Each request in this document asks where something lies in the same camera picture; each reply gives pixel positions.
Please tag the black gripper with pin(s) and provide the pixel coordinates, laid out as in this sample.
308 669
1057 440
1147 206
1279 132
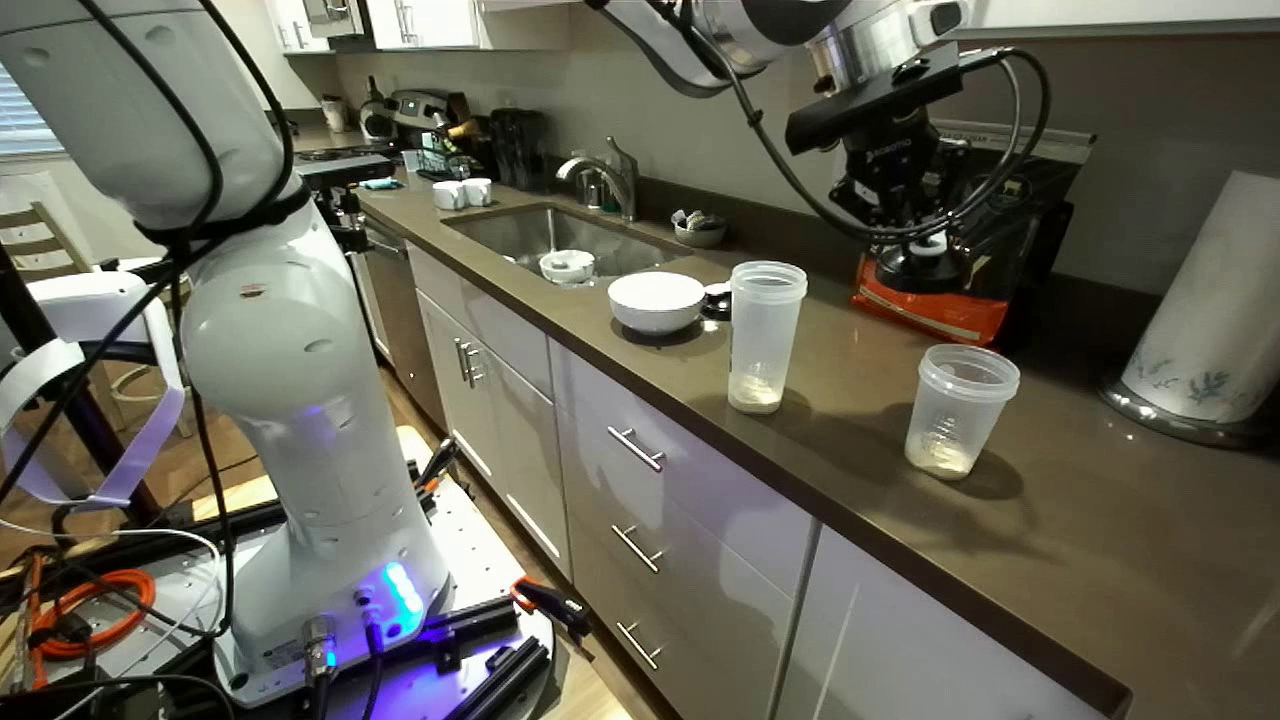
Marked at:
915 181

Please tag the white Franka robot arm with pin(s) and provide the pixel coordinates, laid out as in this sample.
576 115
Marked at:
304 372

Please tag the short clear shaker bottle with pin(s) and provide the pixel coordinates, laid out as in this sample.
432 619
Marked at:
961 407

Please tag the tall clear shaker bottle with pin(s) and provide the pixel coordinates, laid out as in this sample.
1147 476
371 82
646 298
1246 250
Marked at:
764 333

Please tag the black red whey protein bag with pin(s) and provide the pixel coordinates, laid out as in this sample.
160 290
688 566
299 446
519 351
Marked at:
932 316

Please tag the white black sponge holder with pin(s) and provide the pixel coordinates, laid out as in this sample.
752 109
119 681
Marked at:
699 224

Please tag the white paper towel roll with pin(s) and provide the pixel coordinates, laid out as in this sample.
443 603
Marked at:
1204 303

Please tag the white ceramic bowl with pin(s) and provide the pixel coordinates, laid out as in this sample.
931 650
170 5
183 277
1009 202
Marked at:
655 303

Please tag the steel paper towel holder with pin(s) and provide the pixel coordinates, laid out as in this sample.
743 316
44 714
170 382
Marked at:
1173 419

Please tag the chrome kitchen faucet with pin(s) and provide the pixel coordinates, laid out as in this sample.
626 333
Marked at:
600 181

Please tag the white cup in sink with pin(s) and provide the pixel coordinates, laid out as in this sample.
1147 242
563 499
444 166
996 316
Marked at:
565 266

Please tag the stainless steel sink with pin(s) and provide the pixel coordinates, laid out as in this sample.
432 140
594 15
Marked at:
563 236

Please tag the white lower kitchen cabinets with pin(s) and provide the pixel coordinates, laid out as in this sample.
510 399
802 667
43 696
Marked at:
694 535

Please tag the white kitchen cabinets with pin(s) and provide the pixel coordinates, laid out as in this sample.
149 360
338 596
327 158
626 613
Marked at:
414 20
694 535

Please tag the black coffee maker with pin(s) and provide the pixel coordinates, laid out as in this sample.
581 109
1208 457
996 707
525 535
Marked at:
519 146

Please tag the white mug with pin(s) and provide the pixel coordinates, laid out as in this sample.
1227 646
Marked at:
448 198
476 192

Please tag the silver black countertop appliance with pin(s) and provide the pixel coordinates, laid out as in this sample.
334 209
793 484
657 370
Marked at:
421 125

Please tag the white upper kitchen cabinets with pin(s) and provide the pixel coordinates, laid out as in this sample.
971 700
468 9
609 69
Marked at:
414 20

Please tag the perforated robot mounting plate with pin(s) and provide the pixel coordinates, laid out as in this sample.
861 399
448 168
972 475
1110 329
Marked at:
443 640

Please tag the black tripod leg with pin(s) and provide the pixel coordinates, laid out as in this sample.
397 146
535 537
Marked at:
67 387

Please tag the white window blinds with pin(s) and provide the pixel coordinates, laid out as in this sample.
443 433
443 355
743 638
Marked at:
24 115

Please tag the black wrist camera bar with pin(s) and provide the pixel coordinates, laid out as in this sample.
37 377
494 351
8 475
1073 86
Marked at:
866 115

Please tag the white frame stand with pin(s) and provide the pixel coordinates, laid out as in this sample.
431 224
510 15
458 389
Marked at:
95 387

